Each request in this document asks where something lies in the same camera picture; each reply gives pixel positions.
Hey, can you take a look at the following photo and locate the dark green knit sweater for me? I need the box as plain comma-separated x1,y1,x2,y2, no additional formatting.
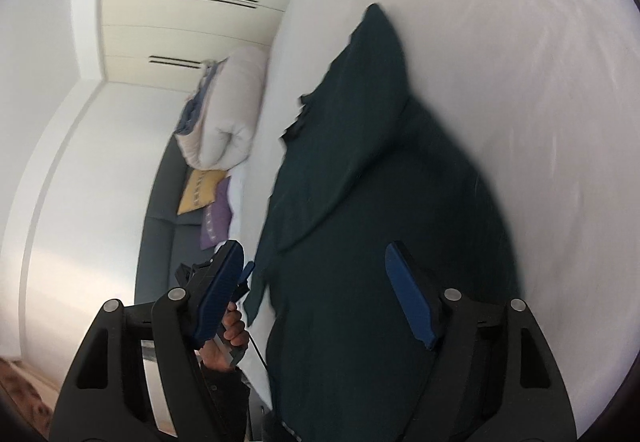
245,5,518,441

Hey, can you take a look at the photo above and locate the person's left hand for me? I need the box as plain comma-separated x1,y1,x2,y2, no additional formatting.
198,303,250,373

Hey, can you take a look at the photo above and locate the dark grey upholstered headboard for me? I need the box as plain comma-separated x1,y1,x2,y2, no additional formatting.
134,139,214,303

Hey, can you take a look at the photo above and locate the purple patterned cushion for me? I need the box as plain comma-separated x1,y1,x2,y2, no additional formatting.
200,177,233,251

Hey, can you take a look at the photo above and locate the yellow patterned cushion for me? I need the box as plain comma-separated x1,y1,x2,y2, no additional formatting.
177,169,227,215

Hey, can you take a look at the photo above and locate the rolled beige duvet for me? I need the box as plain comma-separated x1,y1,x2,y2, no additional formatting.
174,46,268,170

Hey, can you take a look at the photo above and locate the white bed with sheet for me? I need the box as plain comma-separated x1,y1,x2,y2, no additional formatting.
238,0,639,433

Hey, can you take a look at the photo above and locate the white wardrobe with black handles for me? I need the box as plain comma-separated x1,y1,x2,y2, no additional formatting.
102,0,321,96

